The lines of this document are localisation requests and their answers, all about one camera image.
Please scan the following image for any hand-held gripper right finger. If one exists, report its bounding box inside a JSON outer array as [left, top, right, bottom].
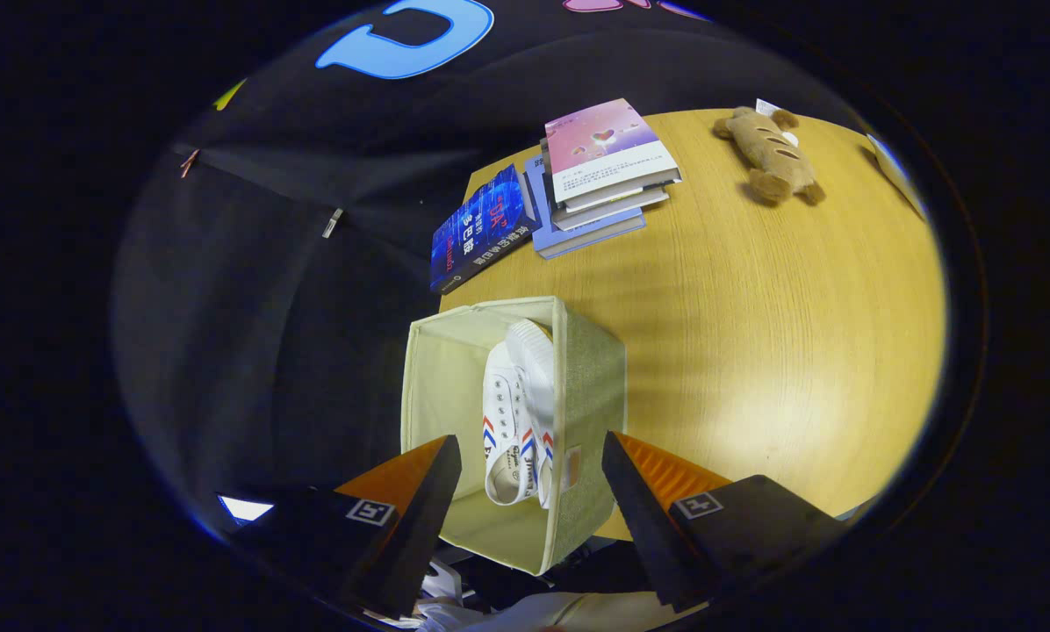
[[601, 430, 846, 614]]

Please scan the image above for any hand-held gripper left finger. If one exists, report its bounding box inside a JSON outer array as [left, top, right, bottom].
[[227, 434, 463, 620]]

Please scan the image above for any white canvas shoe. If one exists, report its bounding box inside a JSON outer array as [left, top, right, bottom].
[[481, 342, 539, 508], [506, 319, 559, 510]]

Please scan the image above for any beige fabric storage box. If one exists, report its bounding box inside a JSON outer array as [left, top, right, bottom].
[[400, 296, 629, 577]]

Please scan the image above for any blue cover book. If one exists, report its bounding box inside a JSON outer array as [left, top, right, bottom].
[[429, 164, 542, 294]]

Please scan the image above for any lavender book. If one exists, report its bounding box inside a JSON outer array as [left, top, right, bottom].
[[523, 155, 647, 262]]

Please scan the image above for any grey book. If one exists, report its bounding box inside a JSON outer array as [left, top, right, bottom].
[[550, 180, 671, 233]]

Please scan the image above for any pink cover book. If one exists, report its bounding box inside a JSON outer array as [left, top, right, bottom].
[[543, 97, 682, 205]]

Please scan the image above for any brown bread plush toy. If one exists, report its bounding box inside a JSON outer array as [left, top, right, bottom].
[[712, 98, 826, 207]]

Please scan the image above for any white card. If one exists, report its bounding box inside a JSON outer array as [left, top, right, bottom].
[[867, 132, 928, 220]]

